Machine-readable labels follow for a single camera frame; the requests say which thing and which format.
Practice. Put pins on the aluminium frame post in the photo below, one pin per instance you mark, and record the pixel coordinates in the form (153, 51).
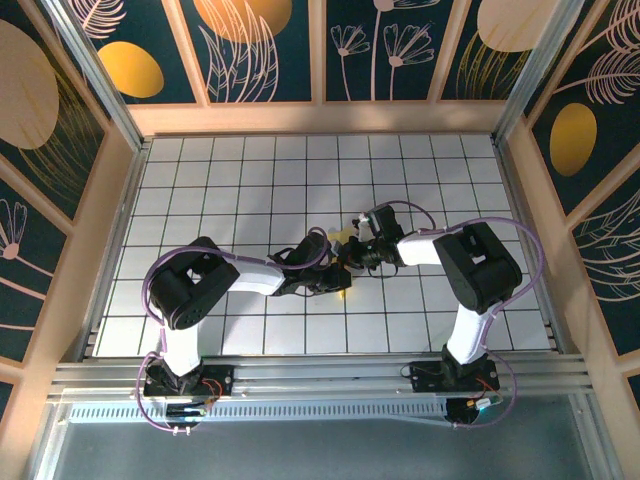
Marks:
(532, 75)
(100, 75)

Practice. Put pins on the black controller box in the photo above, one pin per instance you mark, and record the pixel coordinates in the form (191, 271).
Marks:
(465, 415)
(185, 412)

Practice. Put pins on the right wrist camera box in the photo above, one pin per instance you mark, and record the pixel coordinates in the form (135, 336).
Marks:
(364, 225)

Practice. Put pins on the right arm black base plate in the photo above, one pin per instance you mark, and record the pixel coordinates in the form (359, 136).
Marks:
(425, 377)

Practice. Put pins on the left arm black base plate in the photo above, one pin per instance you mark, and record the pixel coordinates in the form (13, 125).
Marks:
(220, 375)

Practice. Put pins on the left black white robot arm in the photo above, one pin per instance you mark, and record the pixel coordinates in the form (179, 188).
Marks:
(190, 290)

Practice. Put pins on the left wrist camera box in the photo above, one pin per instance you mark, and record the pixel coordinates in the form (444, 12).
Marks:
(336, 246)

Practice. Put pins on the aluminium side rail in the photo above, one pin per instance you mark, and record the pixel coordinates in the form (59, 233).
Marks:
(534, 250)
(116, 250)

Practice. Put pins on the yellow paper sheet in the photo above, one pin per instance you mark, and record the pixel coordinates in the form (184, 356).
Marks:
(345, 234)

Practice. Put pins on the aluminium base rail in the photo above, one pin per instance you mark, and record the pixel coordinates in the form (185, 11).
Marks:
(320, 380)

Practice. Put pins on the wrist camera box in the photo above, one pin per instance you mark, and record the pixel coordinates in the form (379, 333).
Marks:
(336, 246)
(364, 225)

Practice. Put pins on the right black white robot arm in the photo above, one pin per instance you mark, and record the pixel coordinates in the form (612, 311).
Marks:
(480, 265)

